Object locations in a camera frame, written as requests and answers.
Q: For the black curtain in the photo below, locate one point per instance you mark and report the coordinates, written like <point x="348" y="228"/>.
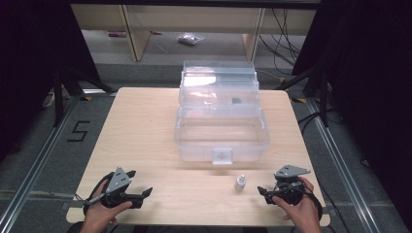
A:
<point x="375" y="81"/>
<point x="29" y="64"/>

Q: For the yellow tape piece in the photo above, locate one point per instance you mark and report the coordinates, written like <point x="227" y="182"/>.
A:
<point x="299" y="100"/>
<point x="85" y="98"/>

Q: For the small white bottle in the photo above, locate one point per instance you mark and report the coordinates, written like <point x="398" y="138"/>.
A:
<point x="240" y="183"/>

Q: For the clear plastic bag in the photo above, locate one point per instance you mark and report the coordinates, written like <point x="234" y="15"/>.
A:
<point x="190" y="39"/>

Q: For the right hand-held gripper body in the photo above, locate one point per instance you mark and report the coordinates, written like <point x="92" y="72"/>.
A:
<point x="289" y="185"/>

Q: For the black metal stand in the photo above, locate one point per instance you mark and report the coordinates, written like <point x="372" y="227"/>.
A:
<point x="61" y="93"/>
<point x="319" y="90"/>

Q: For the person's right hand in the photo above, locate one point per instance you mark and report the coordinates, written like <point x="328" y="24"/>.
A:
<point x="302" y="215"/>

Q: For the light wooden shelf unit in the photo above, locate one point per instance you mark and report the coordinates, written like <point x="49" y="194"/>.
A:
<point x="194" y="19"/>

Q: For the clear plastic storage box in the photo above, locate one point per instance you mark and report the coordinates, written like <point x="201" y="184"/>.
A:
<point x="221" y="123"/>

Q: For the metal floor rail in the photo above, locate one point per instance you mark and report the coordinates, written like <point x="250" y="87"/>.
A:
<point x="35" y="161"/>
<point x="343" y="168"/>

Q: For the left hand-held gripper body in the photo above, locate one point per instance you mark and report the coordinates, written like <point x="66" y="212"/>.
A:
<point x="118" y="181"/>

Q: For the white power strip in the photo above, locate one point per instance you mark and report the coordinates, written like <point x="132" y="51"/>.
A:
<point x="48" y="98"/>

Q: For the person's left hand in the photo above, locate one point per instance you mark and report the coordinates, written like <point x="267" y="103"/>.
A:
<point x="98" y="215"/>

